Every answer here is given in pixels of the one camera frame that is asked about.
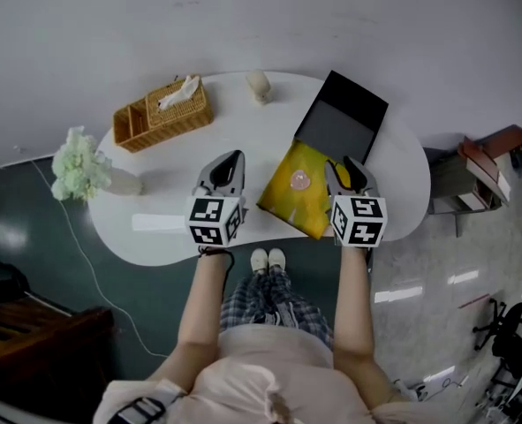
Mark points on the white ribbed vase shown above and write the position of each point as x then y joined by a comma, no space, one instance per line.
126,183

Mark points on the cream small figurine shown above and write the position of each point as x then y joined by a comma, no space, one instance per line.
259,85

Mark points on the white kidney-shaped table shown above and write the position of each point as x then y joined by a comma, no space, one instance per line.
243,135

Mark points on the person's left forearm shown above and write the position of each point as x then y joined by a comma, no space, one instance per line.
198,307

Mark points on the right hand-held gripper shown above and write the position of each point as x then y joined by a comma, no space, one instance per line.
360,221

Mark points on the person's white shoe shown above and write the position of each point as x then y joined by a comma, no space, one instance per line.
259,259
277,259

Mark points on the red-brown board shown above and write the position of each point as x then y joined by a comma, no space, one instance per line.
503,141

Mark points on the person's right forearm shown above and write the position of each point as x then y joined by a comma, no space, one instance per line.
353,307

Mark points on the small pink round object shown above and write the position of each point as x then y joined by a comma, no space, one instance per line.
300,179

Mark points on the wicker tissue basket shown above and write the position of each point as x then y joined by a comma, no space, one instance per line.
176,124

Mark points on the dark wooden furniture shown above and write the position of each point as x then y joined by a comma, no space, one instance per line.
35,351

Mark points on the person's left white shoe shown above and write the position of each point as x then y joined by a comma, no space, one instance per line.
259,259

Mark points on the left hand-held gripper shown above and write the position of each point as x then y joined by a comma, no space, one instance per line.
207,219

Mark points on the person's plaid trousers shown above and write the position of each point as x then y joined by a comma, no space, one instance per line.
274,303

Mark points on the person's right white shoe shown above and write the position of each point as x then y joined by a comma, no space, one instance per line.
277,259

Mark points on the white tissue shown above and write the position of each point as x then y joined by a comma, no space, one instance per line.
181,93

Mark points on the grey metal shelf unit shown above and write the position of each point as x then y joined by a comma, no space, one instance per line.
450,179

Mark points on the person's pale pink shirt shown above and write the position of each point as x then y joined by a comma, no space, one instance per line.
265,378

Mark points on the white green flower bunch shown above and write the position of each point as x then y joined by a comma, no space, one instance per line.
77,166

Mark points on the black and yellow box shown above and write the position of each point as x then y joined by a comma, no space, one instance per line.
344,117

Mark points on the black office chair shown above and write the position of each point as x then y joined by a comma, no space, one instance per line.
514,329

